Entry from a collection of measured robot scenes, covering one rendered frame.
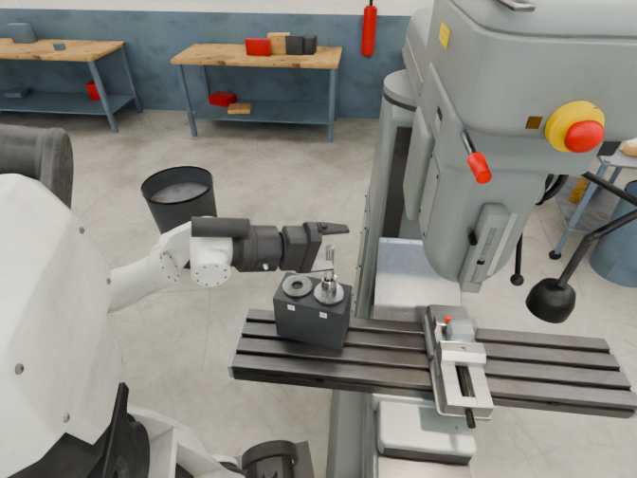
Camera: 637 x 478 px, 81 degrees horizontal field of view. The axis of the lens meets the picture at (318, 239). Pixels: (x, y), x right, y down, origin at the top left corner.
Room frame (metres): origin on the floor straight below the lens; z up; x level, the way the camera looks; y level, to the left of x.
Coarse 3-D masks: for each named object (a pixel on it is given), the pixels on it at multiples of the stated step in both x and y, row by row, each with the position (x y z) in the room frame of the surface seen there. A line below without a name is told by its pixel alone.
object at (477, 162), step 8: (464, 136) 0.54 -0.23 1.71; (464, 144) 0.52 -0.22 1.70; (472, 144) 0.51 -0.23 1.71; (472, 152) 0.49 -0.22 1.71; (472, 160) 0.46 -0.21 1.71; (480, 160) 0.45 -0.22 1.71; (472, 168) 0.45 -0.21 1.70; (480, 168) 0.43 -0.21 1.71; (488, 168) 0.44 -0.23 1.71; (480, 176) 0.42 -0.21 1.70; (488, 176) 0.42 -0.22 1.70
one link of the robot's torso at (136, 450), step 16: (112, 416) 0.23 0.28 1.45; (112, 432) 0.21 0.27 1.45; (128, 432) 0.23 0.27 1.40; (144, 432) 0.25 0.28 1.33; (112, 448) 0.19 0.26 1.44; (128, 448) 0.21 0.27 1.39; (144, 448) 0.24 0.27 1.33; (96, 464) 0.17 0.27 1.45; (112, 464) 0.18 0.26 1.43; (128, 464) 0.19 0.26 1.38; (144, 464) 0.22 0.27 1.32
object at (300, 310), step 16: (288, 272) 0.84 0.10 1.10; (288, 288) 0.76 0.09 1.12; (304, 288) 0.76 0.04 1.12; (320, 288) 0.76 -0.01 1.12; (352, 288) 0.78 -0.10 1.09; (288, 304) 0.72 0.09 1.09; (304, 304) 0.71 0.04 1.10; (320, 304) 0.71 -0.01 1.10; (336, 304) 0.71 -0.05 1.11; (288, 320) 0.72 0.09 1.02; (304, 320) 0.71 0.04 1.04; (320, 320) 0.69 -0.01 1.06; (336, 320) 0.68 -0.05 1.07; (288, 336) 0.72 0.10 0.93; (304, 336) 0.71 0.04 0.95; (320, 336) 0.69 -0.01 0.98; (336, 336) 0.68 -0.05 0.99
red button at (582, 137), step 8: (584, 120) 0.42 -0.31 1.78; (592, 120) 0.42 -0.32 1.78; (576, 128) 0.41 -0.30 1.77; (584, 128) 0.41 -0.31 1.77; (592, 128) 0.41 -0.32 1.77; (600, 128) 0.41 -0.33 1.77; (568, 136) 0.42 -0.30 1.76; (576, 136) 0.41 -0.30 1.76; (584, 136) 0.41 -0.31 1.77; (592, 136) 0.41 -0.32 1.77; (600, 136) 0.41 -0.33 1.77; (568, 144) 0.41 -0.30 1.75; (576, 144) 0.41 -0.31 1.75; (584, 144) 0.41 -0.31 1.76; (592, 144) 0.41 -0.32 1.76; (576, 152) 0.41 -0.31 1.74; (584, 152) 0.41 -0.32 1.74
